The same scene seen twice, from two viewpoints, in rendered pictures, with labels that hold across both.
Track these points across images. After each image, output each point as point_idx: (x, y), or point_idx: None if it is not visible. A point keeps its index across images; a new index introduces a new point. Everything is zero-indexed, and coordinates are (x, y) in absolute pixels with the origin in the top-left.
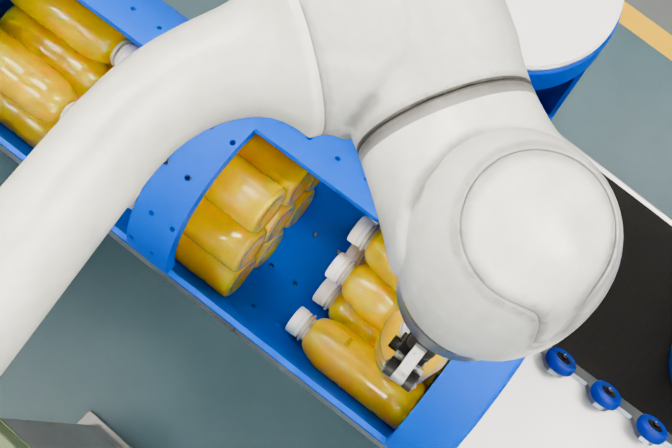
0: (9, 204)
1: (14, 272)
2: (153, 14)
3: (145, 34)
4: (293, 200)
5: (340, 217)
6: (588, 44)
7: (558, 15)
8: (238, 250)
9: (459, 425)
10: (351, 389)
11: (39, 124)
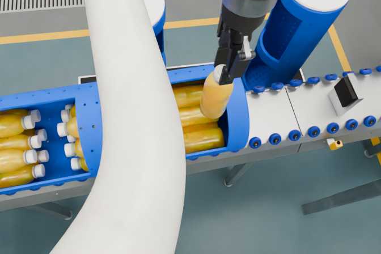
0: (105, 9)
1: (138, 27)
2: (26, 94)
3: (30, 100)
4: None
5: None
6: (161, 5)
7: (145, 5)
8: None
9: (245, 114)
10: (201, 148)
11: (17, 173)
